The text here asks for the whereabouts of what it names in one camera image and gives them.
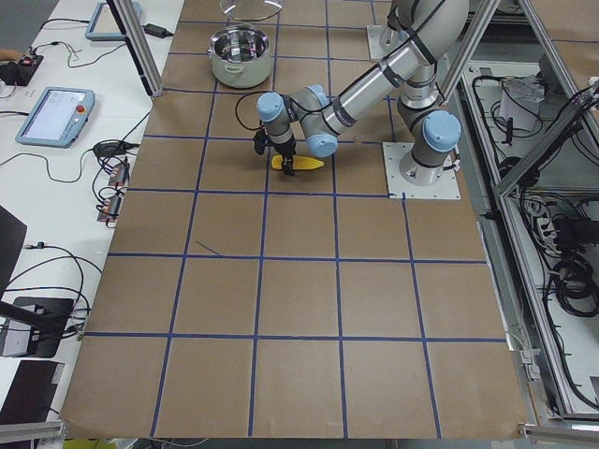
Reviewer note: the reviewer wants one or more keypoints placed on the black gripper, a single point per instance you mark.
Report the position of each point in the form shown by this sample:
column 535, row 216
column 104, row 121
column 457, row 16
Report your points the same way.
column 284, row 150

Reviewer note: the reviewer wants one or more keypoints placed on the yellow corn cob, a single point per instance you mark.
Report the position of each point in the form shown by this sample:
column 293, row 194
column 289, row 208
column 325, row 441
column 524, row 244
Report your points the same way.
column 303, row 163

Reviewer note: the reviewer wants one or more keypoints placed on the glass pot lid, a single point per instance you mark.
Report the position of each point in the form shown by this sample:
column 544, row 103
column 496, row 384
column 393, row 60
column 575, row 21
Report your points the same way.
column 251, row 10

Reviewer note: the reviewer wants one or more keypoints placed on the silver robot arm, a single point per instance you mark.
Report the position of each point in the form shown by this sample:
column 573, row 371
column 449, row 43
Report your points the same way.
column 431, row 27

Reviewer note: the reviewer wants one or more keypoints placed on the pale green cooking pot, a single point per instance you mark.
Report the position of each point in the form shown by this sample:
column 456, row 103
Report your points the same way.
column 240, row 56

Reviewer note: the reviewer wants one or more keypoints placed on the brown paper table cover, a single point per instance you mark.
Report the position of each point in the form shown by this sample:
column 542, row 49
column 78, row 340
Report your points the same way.
column 237, row 301

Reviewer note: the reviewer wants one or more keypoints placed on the small circuit board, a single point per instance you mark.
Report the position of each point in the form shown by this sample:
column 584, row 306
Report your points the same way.
column 108, row 210
column 119, row 176

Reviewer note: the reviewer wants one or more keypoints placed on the black power adapter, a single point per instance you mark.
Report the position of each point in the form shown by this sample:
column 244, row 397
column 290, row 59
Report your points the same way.
column 156, row 30

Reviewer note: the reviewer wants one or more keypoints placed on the far teach pendant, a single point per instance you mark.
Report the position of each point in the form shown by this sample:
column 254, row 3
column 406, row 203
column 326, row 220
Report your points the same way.
column 102, row 26

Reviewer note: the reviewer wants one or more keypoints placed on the teach pendant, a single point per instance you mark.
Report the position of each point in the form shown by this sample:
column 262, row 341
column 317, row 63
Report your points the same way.
column 102, row 26
column 57, row 117

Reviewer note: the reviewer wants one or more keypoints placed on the near teach pendant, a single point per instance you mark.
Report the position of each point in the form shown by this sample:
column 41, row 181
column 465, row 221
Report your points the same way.
column 57, row 117

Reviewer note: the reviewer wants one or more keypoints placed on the black monitor stand base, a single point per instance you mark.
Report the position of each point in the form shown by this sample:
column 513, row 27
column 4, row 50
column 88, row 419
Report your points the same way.
column 34, row 326

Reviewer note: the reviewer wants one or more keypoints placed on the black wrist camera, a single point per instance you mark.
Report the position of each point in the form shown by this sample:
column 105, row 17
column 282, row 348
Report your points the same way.
column 261, row 141

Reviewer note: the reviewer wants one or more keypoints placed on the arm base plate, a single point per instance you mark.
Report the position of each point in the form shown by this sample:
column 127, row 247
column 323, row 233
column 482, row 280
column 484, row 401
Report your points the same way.
column 407, row 180
column 382, row 40

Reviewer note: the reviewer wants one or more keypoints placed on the aluminium frame post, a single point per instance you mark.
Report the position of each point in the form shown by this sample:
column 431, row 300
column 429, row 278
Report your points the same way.
column 127, row 20

